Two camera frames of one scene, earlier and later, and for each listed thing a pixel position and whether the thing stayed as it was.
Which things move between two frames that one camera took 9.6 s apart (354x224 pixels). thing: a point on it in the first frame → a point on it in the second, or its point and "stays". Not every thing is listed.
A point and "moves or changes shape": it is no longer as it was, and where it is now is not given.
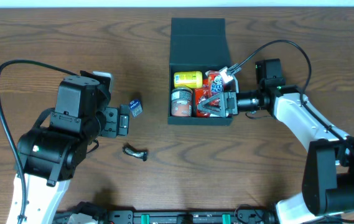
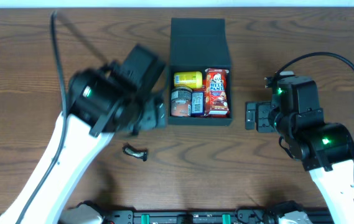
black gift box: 197,45 stays
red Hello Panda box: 215,83 moves or changes shape
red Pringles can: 181,102 stays
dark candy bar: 140,154 stays
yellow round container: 192,79 stays
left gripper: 122,121 → 157,112
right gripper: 231,103 → 258,116
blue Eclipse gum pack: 135,107 moves or changes shape
